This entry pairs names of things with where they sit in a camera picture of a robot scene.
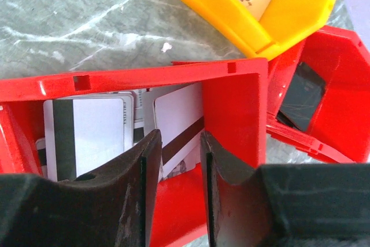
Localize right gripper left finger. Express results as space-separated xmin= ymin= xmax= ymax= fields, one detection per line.
xmin=1 ymin=130 xmax=162 ymax=246

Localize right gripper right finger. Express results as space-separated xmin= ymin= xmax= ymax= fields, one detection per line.
xmin=201 ymin=132 xmax=369 ymax=246

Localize white cards in red bin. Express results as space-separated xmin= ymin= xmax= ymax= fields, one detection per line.
xmin=36 ymin=89 xmax=144 ymax=181

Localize red bin with cards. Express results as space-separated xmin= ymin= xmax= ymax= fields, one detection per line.
xmin=1 ymin=58 xmax=268 ymax=246

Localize red bin with dark item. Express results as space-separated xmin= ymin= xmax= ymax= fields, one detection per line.
xmin=267 ymin=25 xmax=369 ymax=163

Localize dark item in red bin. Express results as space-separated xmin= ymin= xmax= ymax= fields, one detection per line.
xmin=277 ymin=62 xmax=326 ymax=131

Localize yellow plastic bin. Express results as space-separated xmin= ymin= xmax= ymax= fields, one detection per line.
xmin=181 ymin=0 xmax=336 ymax=59

